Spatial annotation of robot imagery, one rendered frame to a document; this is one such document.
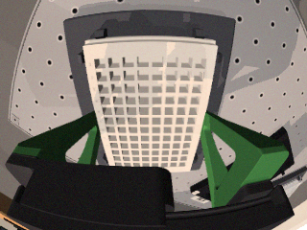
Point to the white deck label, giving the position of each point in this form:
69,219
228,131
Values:
199,199

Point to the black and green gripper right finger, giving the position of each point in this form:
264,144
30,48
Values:
258,157

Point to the white well plate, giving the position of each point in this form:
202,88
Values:
291,186
110,63

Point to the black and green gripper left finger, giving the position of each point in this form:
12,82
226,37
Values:
54,143

